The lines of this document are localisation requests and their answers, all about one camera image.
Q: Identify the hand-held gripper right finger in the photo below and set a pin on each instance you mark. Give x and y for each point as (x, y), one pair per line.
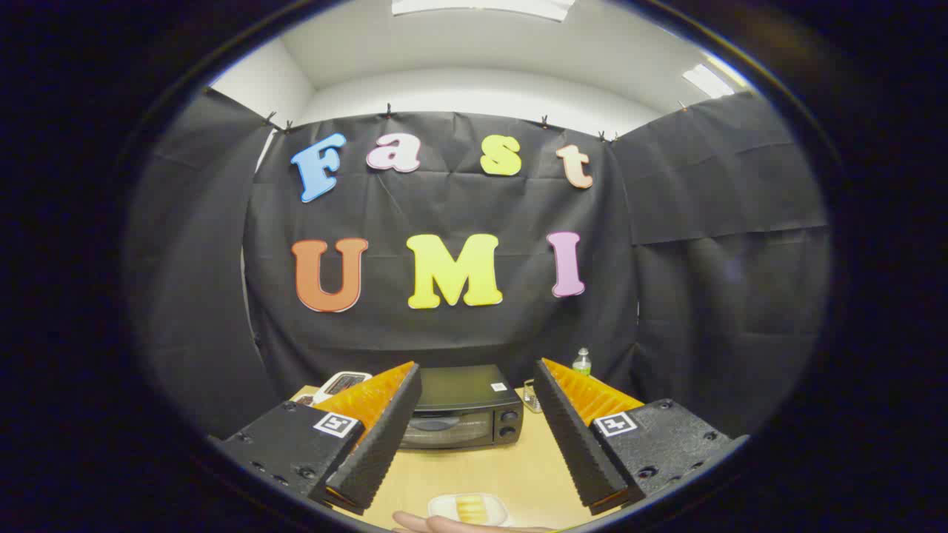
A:
(578, 444)

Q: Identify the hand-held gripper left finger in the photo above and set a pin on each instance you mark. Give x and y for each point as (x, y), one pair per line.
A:
(381, 444)

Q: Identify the white oval plate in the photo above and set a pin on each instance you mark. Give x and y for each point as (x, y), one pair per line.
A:
(441, 507)

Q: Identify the black toaster oven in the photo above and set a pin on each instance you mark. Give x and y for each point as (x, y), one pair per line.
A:
(466, 400)

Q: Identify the yellow sliced bread stack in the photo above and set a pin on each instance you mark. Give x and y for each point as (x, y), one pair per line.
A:
(470, 509)

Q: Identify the white pop-up toaster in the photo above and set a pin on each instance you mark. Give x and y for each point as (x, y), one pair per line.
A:
(344, 381)

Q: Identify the green label drink bottle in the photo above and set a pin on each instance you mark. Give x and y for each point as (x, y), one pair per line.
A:
(582, 364)

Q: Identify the small ceiling light panel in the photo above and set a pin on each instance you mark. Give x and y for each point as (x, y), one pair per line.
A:
(711, 80)

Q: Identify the large ceiling light panel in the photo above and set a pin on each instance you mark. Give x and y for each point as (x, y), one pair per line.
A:
(481, 6)

